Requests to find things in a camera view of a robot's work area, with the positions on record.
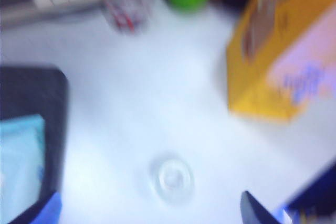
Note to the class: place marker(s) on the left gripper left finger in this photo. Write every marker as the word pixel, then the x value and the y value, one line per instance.
pixel 52 211

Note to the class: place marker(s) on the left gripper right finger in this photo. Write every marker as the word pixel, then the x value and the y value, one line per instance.
pixel 253 211

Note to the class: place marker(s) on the transparent tape roll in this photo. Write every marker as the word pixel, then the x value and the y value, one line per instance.
pixel 183 190

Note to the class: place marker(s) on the purple and white tote bag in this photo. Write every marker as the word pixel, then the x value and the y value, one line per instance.
pixel 315 197

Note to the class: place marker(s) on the yellow paper bag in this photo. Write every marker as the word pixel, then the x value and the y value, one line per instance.
pixel 252 90

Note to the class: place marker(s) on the light blue wet wipes pack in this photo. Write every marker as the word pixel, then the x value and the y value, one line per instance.
pixel 18 155

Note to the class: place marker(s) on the black flat pad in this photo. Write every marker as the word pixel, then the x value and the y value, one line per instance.
pixel 53 108

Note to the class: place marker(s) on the clear cup with red ribbon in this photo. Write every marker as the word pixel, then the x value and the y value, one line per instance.
pixel 123 6

